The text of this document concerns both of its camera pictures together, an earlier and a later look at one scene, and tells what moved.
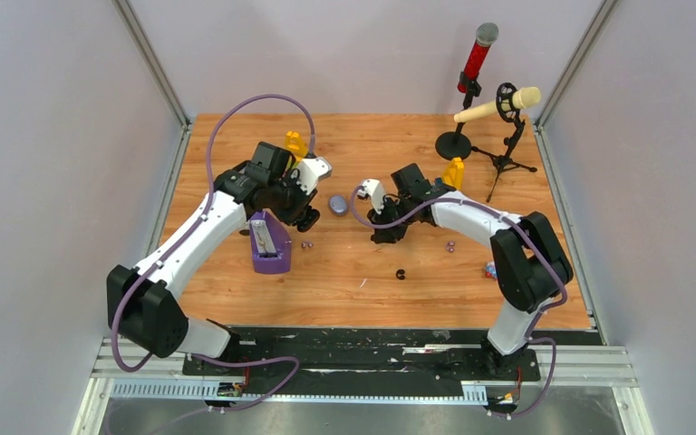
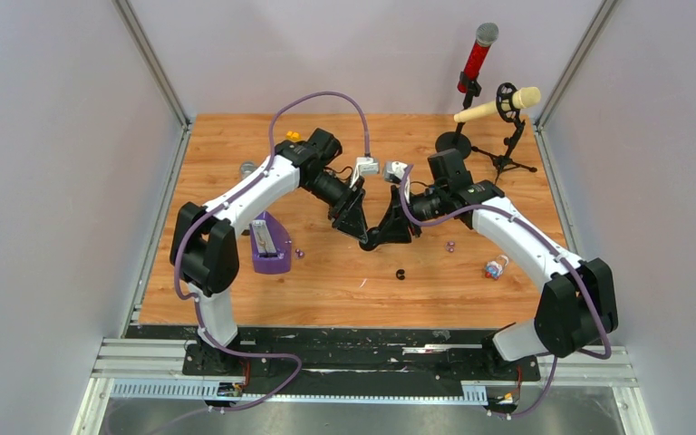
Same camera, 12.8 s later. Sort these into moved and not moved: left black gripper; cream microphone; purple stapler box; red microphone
Moved: left black gripper
Not moved: red microphone; cream microphone; purple stapler box
